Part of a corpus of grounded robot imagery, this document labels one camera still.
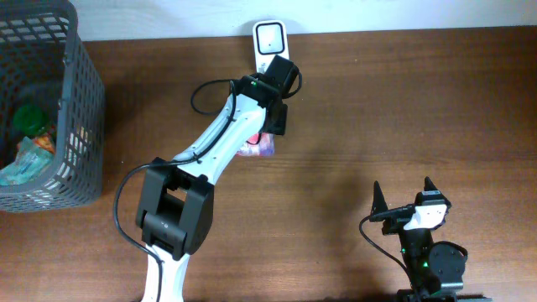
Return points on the green lid jar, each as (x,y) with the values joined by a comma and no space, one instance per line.
(30,120)

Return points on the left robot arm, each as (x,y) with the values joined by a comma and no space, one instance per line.
(175,210)

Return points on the red purple tissue pack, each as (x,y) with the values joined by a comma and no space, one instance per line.
(260,144)

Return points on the white barcode scanner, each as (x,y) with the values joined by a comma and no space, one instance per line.
(269,39)

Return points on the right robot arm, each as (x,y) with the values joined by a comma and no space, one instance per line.
(434,269)

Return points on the grey plastic mesh basket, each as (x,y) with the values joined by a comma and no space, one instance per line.
(44,63)

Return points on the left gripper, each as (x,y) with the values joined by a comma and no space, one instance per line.
(280,122)

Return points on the green wet wipes pack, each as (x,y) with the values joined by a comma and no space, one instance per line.
(30,162)

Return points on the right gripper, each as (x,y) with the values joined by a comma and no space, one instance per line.
(393,225)

